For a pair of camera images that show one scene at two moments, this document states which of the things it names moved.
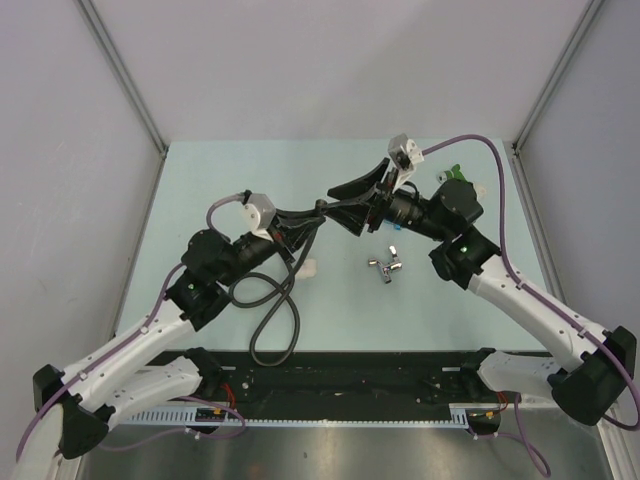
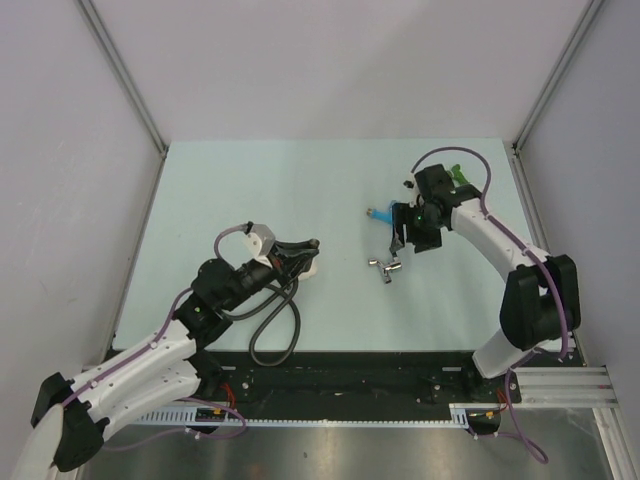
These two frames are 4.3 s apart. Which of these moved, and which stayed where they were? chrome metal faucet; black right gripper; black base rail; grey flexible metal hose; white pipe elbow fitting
Moved: grey flexible metal hose; black right gripper
Stayed: chrome metal faucet; black base rail; white pipe elbow fitting
